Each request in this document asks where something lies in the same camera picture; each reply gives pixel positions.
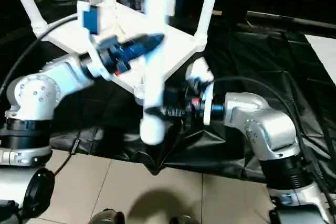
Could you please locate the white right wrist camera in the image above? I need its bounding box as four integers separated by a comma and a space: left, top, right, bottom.
184, 57, 215, 127

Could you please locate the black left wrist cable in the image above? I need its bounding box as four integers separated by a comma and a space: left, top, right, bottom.
0, 15, 80, 175

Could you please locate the white plastic table top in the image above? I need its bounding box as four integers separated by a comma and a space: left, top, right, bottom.
35, 0, 208, 102

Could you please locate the black mat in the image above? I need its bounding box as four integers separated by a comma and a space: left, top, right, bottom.
0, 0, 336, 189

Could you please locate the black rail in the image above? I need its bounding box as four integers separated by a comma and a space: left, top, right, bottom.
246, 10, 336, 30

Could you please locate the white flat board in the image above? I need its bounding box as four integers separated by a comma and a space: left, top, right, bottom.
303, 34, 336, 77

